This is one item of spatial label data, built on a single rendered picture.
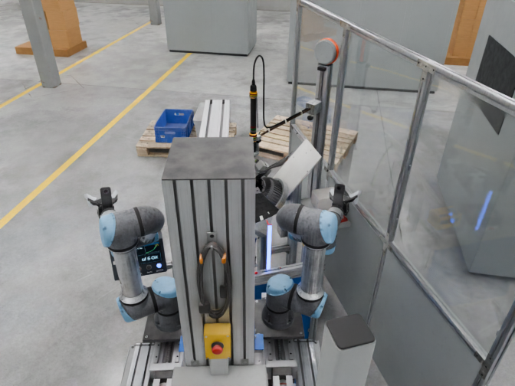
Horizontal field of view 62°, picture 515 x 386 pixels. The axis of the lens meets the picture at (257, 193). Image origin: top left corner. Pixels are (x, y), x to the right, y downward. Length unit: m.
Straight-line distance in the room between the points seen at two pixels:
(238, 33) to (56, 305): 7.04
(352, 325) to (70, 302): 3.37
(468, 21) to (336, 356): 9.57
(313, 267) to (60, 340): 2.31
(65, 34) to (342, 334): 9.91
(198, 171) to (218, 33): 8.50
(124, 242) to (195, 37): 8.33
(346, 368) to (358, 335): 0.04
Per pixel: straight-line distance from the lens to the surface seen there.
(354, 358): 0.55
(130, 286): 1.82
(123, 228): 1.62
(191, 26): 9.73
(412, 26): 7.74
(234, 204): 1.17
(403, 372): 2.90
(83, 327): 3.59
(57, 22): 10.29
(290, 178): 2.76
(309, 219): 1.59
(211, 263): 1.31
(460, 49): 10.09
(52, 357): 3.50
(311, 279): 1.77
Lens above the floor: 2.62
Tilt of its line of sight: 34 degrees down
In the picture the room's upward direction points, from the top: 1 degrees clockwise
